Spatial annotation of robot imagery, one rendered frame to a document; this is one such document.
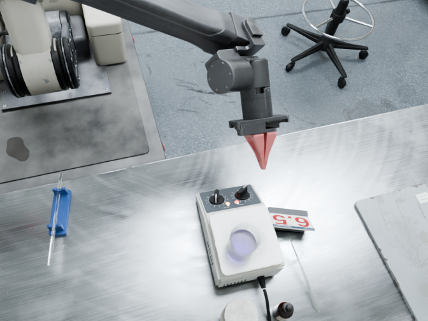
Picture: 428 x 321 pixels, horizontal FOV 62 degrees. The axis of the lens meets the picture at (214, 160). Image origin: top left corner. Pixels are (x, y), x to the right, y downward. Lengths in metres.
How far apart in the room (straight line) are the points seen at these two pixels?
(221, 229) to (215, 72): 0.29
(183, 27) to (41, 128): 0.94
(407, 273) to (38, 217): 0.78
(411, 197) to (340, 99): 1.27
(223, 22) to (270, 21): 1.84
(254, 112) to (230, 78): 0.10
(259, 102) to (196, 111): 1.25
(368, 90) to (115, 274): 1.85
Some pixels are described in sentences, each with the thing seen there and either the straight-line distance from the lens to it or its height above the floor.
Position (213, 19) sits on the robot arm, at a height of 1.08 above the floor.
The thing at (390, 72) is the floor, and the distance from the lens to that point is 2.46.
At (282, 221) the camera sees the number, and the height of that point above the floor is 0.78.
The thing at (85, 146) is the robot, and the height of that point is 0.36.
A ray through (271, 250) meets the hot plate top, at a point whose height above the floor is 0.84.
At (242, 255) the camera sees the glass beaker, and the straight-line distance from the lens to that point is 0.62.
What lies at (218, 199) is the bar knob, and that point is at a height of 0.82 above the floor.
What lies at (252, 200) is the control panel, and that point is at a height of 0.81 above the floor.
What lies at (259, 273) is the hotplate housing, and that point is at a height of 0.81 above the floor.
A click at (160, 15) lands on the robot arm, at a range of 0.59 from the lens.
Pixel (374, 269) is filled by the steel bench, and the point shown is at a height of 0.75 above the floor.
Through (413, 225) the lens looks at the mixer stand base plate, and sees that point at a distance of 0.93.
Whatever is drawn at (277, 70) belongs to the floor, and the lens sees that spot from 2.18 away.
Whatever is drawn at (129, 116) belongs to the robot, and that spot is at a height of 0.37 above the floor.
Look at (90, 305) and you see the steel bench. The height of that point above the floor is 0.75.
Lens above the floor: 1.48
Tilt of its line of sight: 59 degrees down
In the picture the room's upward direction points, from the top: 10 degrees clockwise
